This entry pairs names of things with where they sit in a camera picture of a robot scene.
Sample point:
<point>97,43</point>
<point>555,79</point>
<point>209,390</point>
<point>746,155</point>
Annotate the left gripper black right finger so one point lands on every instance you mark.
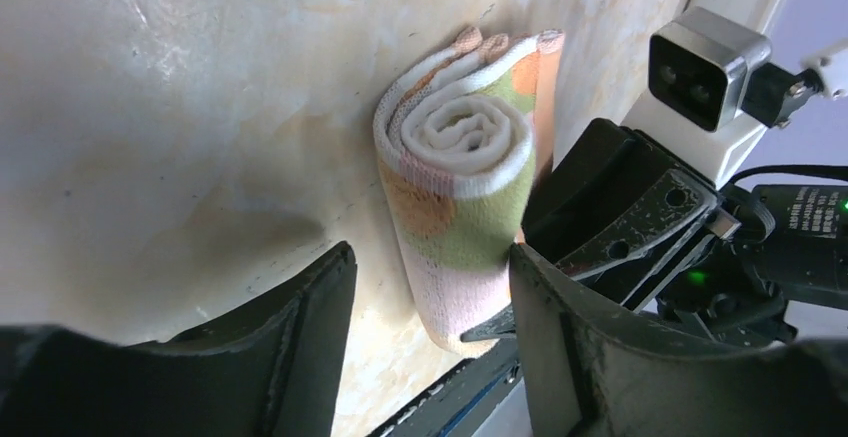
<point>593,368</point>

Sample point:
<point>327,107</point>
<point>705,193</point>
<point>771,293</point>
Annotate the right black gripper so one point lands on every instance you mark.
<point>623,222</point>

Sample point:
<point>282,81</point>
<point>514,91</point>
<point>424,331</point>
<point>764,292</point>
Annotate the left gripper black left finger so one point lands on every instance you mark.
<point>270,367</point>

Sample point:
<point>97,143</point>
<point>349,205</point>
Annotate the orange polka dot towel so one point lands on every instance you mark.
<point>461,139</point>

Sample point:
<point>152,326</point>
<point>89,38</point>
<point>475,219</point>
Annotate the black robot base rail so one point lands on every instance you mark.
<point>459,402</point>

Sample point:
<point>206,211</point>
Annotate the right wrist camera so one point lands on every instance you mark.
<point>699,68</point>

